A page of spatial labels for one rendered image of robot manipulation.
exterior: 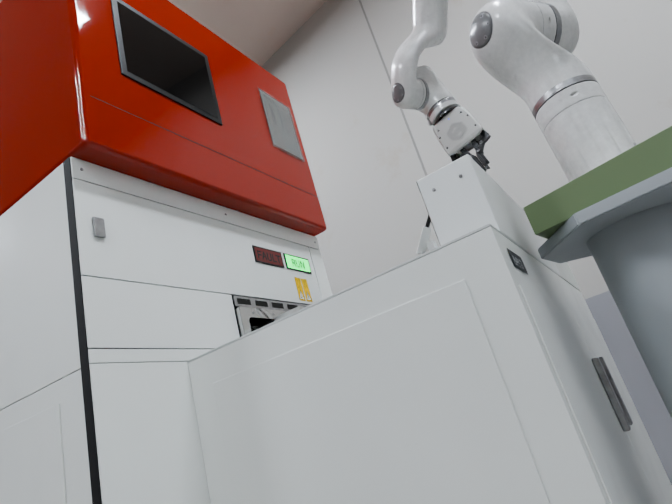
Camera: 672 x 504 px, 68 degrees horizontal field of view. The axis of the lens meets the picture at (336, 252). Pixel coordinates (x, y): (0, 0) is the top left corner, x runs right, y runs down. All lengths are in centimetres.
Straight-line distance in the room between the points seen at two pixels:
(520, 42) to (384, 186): 222
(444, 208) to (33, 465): 80
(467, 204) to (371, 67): 276
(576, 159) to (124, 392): 86
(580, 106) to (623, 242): 25
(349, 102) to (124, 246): 268
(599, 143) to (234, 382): 75
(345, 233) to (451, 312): 261
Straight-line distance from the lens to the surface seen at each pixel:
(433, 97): 133
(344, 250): 329
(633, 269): 90
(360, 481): 81
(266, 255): 135
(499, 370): 70
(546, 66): 104
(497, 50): 106
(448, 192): 82
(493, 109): 293
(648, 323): 90
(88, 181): 107
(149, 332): 100
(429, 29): 136
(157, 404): 97
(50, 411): 100
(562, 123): 99
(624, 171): 85
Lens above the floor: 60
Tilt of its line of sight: 20 degrees up
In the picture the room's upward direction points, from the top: 16 degrees counter-clockwise
